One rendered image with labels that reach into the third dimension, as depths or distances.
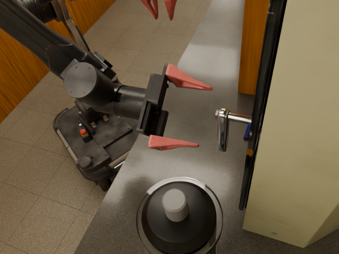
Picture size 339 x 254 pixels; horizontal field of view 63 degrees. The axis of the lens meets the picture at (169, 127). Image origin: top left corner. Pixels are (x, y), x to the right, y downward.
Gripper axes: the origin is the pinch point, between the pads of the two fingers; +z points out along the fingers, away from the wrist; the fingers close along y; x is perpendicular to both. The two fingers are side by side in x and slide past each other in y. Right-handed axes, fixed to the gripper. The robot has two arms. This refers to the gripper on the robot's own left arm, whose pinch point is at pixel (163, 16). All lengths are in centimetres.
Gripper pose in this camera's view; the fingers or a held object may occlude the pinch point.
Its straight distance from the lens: 83.9
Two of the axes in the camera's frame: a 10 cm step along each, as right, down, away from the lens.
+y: 9.3, 1.9, -3.2
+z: 1.4, 6.4, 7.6
